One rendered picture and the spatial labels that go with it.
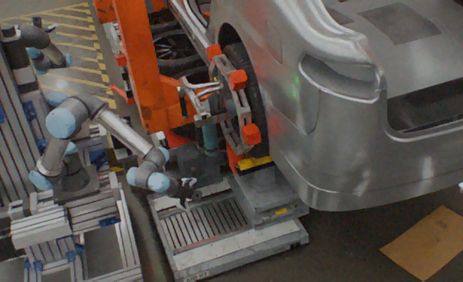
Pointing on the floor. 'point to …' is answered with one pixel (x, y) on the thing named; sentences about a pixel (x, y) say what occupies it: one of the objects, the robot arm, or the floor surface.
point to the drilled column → (128, 170)
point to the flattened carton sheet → (430, 242)
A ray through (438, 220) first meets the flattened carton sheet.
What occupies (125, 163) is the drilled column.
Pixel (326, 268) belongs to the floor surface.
